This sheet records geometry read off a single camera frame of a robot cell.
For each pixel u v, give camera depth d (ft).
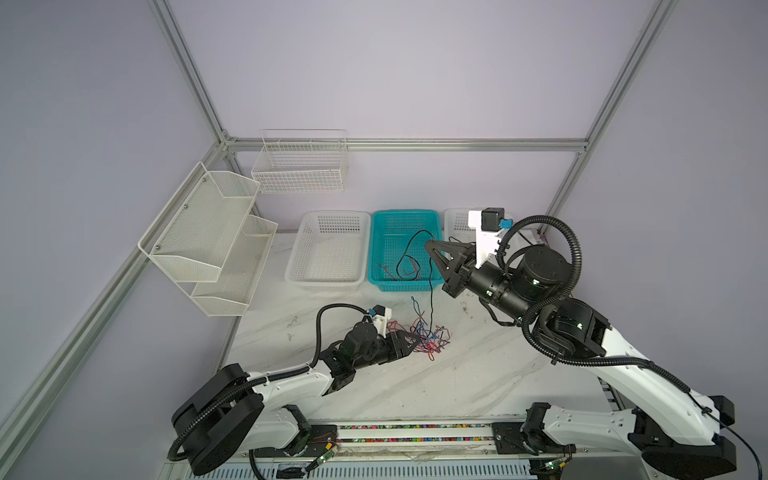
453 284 1.48
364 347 2.06
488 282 1.49
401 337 2.40
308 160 3.14
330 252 3.76
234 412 1.37
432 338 2.60
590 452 2.37
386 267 3.56
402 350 2.34
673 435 1.33
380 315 2.51
